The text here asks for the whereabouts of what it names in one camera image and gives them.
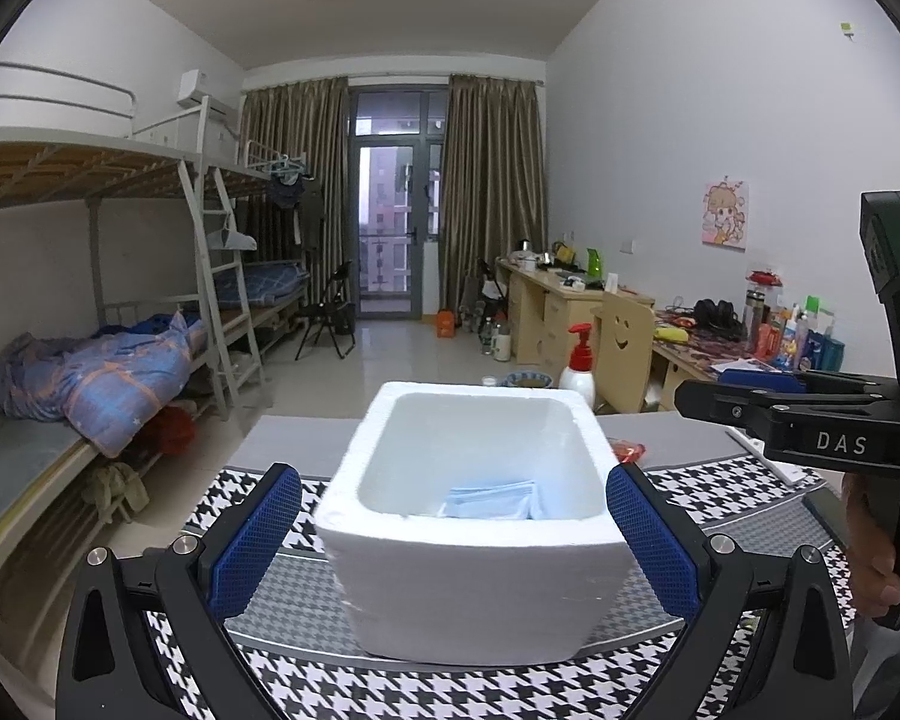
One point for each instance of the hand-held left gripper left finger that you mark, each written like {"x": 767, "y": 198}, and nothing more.
{"x": 259, "y": 540}

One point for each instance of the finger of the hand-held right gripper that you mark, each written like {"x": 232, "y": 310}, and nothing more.
{"x": 765, "y": 380}
{"x": 720, "y": 409}

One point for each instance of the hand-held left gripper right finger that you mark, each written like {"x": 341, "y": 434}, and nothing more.
{"x": 652, "y": 532}

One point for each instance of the blue face masks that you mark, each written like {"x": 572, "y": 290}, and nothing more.
{"x": 495, "y": 499}

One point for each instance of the white foam box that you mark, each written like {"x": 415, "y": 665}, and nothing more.
{"x": 457, "y": 585}

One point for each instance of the person's right hand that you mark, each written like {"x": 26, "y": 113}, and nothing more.
{"x": 870, "y": 555}

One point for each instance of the group of toiletry bottles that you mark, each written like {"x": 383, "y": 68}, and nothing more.
{"x": 787, "y": 337}

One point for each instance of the wooden desk with patterned top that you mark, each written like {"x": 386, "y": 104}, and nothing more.
{"x": 682, "y": 356}

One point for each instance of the black headphones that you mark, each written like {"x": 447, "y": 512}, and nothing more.
{"x": 716, "y": 315}

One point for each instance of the red snack packet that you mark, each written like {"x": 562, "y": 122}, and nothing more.
{"x": 630, "y": 451}

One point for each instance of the wooden chair with smiley cutout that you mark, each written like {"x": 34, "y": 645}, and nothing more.
{"x": 622, "y": 367}

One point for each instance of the white pump bottle red top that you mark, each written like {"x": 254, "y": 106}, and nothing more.
{"x": 577, "y": 382}

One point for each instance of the beige cloth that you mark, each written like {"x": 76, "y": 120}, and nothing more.
{"x": 116, "y": 491}

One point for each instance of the blue basin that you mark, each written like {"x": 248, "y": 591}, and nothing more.
{"x": 529, "y": 379}

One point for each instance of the light wooden desk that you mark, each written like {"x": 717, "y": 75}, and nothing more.
{"x": 547, "y": 307}

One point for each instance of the blue plaid quilt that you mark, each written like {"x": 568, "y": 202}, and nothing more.
{"x": 120, "y": 382}

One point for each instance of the black white houndstooth mat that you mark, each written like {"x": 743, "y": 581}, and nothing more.
{"x": 420, "y": 690}

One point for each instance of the black folding chair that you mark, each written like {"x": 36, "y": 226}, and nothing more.
{"x": 330, "y": 307}

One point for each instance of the blue mattress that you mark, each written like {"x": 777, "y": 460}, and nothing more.
{"x": 262, "y": 281}

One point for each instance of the orange jug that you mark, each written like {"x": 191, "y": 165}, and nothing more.
{"x": 446, "y": 322}

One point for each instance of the brown curtain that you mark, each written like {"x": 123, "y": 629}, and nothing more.
{"x": 322, "y": 165}
{"x": 495, "y": 202}

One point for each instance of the dark hanging clothes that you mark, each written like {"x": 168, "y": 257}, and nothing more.
{"x": 296, "y": 202}

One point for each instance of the glass balcony door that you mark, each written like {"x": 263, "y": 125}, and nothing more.
{"x": 386, "y": 195}

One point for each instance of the white metal bunk bed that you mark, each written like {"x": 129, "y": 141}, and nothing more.
{"x": 60, "y": 165}

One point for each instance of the white air conditioner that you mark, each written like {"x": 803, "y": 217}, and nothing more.
{"x": 195, "y": 86}

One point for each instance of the cartoon wall poster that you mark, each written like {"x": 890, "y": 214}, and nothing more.
{"x": 726, "y": 214}

